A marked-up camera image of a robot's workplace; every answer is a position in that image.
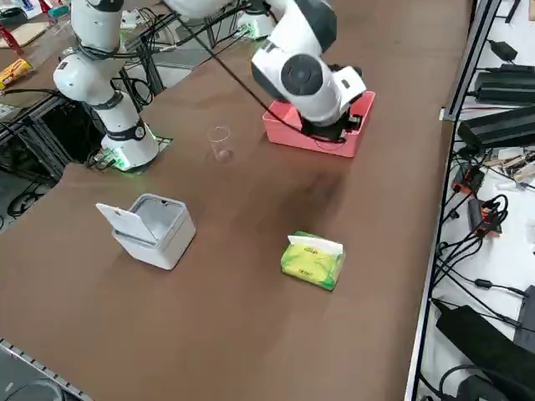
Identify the small black power adapter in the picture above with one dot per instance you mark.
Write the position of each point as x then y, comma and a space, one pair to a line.
503, 50

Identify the wooden board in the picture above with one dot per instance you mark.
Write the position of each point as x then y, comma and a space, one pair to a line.
25, 33

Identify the aluminium frame post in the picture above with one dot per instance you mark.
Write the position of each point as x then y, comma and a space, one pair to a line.
470, 62

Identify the white lidded trash bin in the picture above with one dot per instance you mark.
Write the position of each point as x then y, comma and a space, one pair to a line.
167, 242

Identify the large glass beaker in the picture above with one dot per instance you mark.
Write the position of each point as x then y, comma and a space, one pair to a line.
220, 146

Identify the green tissue pack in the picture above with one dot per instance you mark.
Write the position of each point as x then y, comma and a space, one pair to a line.
309, 267

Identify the white tissue sheet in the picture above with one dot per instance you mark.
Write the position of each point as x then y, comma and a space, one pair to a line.
317, 243

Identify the pink plastic container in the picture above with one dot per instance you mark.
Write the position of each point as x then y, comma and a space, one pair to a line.
284, 133

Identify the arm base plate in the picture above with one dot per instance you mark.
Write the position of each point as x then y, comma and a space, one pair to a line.
165, 142

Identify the black orange power strip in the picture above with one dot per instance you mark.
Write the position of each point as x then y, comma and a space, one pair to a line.
487, 217

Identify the yellow snack packet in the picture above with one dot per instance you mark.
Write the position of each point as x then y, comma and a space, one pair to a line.
14, 73

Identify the large black power adapter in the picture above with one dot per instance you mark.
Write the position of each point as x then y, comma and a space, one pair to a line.
497, 127
505, 85

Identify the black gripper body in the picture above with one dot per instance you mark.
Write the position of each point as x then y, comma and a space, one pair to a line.
334, 131

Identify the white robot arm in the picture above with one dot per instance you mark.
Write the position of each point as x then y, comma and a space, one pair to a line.
261, 29
267, 67

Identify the red tool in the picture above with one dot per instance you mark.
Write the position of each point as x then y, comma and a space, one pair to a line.
10, 39

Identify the aluminium table rail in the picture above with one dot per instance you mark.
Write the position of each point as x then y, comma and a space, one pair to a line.
42, 367

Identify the black orange connector box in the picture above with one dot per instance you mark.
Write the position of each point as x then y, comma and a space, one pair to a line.
470, 179

